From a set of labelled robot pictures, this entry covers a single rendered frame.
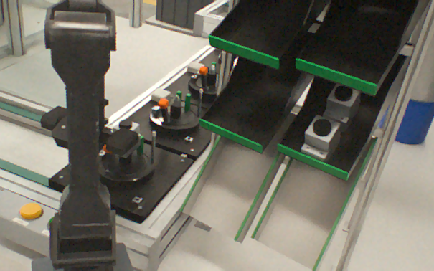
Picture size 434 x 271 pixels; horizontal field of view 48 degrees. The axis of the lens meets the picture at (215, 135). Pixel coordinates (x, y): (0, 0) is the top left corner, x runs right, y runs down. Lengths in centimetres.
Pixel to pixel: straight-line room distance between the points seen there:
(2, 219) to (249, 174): 50
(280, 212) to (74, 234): 43
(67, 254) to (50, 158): 60
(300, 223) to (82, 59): 54
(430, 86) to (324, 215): 79
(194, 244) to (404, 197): 63
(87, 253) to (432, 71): 121
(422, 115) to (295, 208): 80
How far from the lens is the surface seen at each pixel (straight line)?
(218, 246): 113
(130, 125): 107
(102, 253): 71
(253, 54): 78
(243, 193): 97
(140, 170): 111
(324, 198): 96
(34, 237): 104
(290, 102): 89
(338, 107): 86
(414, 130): 169
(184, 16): 305
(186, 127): 128
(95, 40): 60
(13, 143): 135
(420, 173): 158
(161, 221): 103
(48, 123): 97
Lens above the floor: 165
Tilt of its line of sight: 32 degrees down
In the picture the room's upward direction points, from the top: 8 degrees clockwise
